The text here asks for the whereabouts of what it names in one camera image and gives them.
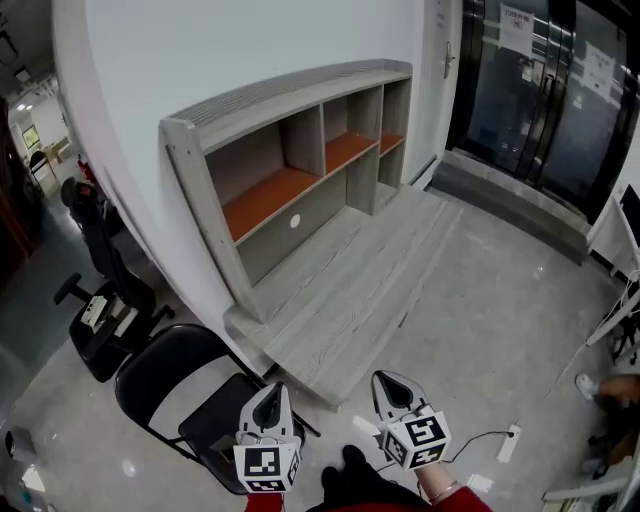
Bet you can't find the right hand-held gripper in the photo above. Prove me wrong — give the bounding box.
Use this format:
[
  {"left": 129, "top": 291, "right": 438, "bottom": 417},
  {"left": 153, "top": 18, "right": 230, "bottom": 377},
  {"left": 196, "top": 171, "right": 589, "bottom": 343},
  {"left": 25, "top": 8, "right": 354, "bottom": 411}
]
[{"left": 370, "top": 370, "right": 452, "bottom": 472}]

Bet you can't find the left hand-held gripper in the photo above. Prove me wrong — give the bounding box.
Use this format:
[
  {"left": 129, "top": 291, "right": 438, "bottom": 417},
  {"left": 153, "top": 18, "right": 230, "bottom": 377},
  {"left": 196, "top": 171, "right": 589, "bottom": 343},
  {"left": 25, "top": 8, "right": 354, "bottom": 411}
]
[{"left": 233, "top": 382, "right": 304, "bottom": 495}]

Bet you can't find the person's left forearm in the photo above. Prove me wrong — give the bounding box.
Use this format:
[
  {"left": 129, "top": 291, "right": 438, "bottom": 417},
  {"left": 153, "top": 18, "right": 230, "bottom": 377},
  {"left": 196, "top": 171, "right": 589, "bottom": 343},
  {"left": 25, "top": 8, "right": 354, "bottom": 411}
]
[{"left": 244, "top": 492, "right": 291, "bottom": 512}]

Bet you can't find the person's right forearm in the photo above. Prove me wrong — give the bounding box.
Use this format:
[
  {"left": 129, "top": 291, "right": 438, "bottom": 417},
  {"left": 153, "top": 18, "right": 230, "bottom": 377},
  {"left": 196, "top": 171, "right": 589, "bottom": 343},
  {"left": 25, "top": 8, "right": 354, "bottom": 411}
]
[{"left": 414, "top": 464, "right": 496, "bottom": 512}]

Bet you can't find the grey wood-grain table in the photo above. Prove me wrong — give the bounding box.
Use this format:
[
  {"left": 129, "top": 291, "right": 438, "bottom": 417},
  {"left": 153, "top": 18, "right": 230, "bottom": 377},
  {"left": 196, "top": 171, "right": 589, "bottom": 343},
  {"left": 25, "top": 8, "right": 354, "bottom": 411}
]
[{"left": 223, "top": 182, "right": 464, "bottom": 407}]

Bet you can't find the person's right leg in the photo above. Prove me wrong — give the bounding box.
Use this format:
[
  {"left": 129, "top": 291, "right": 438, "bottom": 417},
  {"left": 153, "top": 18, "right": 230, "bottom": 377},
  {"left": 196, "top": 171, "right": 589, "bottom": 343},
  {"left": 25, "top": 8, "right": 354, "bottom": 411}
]
[{"left": 342, "top": 444, "right": 426, "bottom": 509}]

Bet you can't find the person's leg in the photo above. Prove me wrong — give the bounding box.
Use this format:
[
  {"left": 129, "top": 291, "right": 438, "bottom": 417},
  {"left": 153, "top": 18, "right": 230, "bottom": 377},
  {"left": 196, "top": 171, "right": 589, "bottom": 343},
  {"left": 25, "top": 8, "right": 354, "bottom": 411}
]
[
  {"left": 319, "top": 465, "right": 351, "bottom": 511},
  {"left": 342, "top": 444, "right": 426, "bottom": 509},
  {"left": 574, "top": 372, "right": 640, "bottom": 402}
]

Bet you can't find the person's left leg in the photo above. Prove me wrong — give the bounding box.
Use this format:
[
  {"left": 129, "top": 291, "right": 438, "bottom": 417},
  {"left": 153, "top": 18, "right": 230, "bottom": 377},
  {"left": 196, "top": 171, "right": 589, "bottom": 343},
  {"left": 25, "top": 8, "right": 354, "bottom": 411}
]
[{"left": 319, "top": 465, "right": 351, "bottom": 511}]

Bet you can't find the person's red top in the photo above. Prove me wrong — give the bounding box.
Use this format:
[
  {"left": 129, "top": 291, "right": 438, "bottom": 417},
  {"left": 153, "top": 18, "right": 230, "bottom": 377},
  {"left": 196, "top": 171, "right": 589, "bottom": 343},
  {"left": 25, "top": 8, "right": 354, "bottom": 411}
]
[{"left": 304, "top": 502, "right": 436, "bottom": 512}]

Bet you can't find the white power strip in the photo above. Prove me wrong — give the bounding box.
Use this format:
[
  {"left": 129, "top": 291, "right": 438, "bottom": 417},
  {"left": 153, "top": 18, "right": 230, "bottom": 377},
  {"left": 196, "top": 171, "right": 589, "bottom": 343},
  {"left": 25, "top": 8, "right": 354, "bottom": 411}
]
[{"left": 496, "top": 423, "right": 523, "bottom": 462}]

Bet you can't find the black folding chair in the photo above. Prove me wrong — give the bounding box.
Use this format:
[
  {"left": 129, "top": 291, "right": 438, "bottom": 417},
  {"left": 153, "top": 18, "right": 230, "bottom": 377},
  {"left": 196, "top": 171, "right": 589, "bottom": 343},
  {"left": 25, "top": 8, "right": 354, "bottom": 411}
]
[{"left": 114, "top": 323, "right": 322, "bottom": 497}]

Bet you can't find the grey wooden desk with hutch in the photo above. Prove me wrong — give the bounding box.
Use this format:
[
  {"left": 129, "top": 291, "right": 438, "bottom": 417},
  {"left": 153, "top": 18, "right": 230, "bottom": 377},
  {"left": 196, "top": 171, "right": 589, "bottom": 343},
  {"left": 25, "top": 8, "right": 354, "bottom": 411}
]
[{"left": 159, "top": 58, "right": 415, "bottom": 324}]

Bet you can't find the thick pale book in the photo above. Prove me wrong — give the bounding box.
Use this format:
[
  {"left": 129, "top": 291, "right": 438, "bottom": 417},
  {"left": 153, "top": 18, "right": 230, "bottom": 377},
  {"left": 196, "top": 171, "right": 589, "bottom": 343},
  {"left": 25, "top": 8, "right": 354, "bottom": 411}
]
[{"left": 102, "top": 299, "right": 140, "bottom": 342}]

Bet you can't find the white book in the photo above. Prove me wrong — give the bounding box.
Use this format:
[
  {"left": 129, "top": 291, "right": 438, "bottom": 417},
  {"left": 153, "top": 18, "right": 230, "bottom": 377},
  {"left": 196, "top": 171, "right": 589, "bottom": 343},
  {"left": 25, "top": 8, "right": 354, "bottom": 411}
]
[{"left": 82, "top": 295, "right": 109, "bottom": 326}]

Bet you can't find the black office chair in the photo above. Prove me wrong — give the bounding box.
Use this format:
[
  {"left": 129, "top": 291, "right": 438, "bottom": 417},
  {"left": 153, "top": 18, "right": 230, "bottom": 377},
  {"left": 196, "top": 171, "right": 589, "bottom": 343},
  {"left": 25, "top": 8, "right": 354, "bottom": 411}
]
[{"left": 53, "top": 177, "right": 176, "bottom": 384}]

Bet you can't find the grey concrete step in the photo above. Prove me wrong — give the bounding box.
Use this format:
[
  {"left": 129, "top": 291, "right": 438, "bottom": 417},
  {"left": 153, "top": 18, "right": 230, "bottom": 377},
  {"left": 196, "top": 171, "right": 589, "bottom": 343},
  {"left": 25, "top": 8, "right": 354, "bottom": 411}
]
[{"left": 430, "top": 148, "right": 592, "bottom": 266}]

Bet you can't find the white table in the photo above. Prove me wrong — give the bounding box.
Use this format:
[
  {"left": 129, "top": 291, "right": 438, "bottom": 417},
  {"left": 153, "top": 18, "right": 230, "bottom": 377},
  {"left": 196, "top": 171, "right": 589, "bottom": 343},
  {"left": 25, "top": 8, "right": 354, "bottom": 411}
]
[{"left": 587, "top": 183, "right": 640, "bottom": 347}]

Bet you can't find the white door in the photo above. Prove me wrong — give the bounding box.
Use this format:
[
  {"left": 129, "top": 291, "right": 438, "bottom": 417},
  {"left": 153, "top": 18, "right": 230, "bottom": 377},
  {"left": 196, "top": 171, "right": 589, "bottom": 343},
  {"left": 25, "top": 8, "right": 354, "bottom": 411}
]
[{"left": 422, "top": 0, "right": 464, "bottom": 194}]

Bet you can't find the black glass double door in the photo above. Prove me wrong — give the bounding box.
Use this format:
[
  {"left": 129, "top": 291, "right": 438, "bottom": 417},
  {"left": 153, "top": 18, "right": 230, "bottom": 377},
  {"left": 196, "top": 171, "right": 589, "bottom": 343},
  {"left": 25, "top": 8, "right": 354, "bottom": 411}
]
[{"left": 446, "top": 0, "right": 640, "bottom": 227}]

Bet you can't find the white paper notice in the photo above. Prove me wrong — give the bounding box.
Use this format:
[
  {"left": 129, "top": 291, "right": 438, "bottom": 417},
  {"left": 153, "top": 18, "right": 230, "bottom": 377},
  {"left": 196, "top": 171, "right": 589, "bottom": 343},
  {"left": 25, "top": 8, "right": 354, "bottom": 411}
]
[
  {"left": 583, "top": 41, "right": 618, "bottom": 97},
  {"left": 499, "top": 2, "right": 535, "bottom": 57}
]

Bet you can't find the black power strip cable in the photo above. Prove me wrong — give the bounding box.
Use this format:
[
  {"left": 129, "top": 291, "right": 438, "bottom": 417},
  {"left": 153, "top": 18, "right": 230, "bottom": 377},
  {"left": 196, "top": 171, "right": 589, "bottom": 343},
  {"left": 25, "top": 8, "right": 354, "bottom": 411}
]
[{"left": 443, "top": 430, "right": 512, "bottom": 465}]

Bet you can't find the thin gold bracelet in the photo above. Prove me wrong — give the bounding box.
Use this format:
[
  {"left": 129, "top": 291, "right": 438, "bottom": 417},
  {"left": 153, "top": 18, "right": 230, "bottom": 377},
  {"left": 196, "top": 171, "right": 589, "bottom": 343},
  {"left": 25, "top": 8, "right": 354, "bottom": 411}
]
[{"left": 429, "top": 480, "right": 460, "bottom": 504}]

